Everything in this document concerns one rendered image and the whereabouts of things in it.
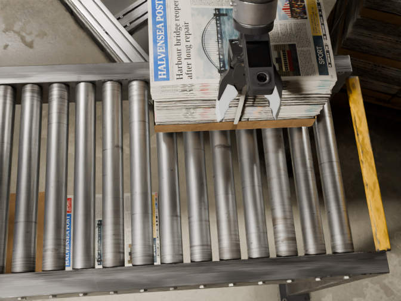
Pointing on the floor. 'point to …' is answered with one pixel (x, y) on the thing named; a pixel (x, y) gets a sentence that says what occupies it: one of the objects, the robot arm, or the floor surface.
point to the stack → (367, 73)
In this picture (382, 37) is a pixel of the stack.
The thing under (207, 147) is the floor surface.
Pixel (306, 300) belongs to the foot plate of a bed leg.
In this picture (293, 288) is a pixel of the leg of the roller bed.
